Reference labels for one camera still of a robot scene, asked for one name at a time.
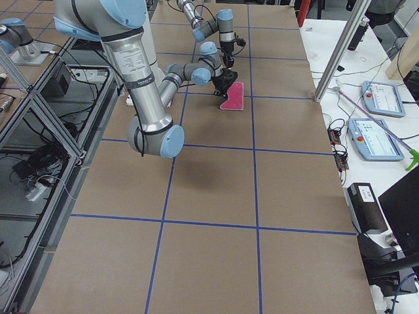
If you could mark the black monitor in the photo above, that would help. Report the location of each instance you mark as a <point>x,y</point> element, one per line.
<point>400,207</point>

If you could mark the aluminium frame post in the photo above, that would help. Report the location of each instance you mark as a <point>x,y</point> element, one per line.
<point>346,36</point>

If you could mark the black bottle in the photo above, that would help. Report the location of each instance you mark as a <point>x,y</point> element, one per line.
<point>359,34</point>

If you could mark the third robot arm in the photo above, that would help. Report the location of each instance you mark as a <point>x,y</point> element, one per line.
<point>17,41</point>

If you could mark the near blue teach pendant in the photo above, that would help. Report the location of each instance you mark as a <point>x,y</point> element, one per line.
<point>372,142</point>

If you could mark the blue teach pendant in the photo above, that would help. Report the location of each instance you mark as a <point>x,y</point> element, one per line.
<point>372,142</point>
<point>383,99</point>

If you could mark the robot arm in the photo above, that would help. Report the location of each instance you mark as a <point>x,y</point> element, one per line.
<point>120,26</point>
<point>221,23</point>

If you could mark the far blue teach pendant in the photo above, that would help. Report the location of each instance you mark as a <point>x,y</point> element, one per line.
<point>383,99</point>

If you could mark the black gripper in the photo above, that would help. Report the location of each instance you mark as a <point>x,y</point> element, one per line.
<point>227,52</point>
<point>222,81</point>

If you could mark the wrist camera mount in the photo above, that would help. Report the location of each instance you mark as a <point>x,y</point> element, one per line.
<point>240,42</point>

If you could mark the pink square towel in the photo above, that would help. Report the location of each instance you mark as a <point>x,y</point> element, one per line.
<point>235,98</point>

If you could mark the orange electronics board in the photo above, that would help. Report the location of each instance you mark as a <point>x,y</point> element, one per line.
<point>340,153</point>

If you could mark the black box with label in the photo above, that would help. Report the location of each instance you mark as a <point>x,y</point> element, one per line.
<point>365,210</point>

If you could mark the aluminium frame rack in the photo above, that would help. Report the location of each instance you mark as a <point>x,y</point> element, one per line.
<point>53,113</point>

